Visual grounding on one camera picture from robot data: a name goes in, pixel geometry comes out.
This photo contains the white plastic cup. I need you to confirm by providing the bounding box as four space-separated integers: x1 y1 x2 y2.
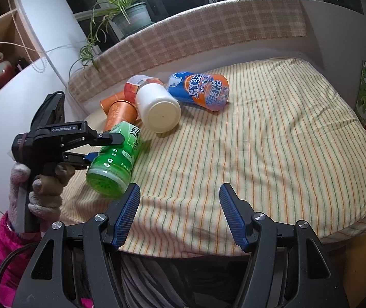
136 82 181 133

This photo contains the blue orange printed cup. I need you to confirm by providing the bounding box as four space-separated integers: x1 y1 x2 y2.
166 72 230 112

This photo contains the plain orange cup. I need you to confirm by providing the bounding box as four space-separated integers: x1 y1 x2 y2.
100 90 125 115

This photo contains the green plastic cup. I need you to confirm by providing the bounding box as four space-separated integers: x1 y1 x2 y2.
86 121 141 199

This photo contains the gloved left hand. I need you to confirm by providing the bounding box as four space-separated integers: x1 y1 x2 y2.
7 162 76 233

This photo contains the beige plaid sofa throw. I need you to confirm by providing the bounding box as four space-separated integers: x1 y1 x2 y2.
68 0 307 103

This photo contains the grey folded blanket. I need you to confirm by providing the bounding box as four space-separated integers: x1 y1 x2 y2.
120 253 248 307

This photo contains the pink sleeve forearm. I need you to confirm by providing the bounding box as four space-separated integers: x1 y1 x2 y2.
0 213 42 307

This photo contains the orange gold patterned cup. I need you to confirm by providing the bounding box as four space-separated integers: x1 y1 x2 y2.
104 100 138 131

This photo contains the striped yellow cushion cover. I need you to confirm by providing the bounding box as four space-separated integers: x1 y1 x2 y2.
59 56 366 259

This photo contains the red white paper cup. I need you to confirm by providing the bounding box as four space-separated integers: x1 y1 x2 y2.
123 74 164 104

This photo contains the spider plant in pot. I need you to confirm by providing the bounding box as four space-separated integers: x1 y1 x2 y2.
68 0 155 76

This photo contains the white cord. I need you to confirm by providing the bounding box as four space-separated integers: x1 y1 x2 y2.
0 0 84 74

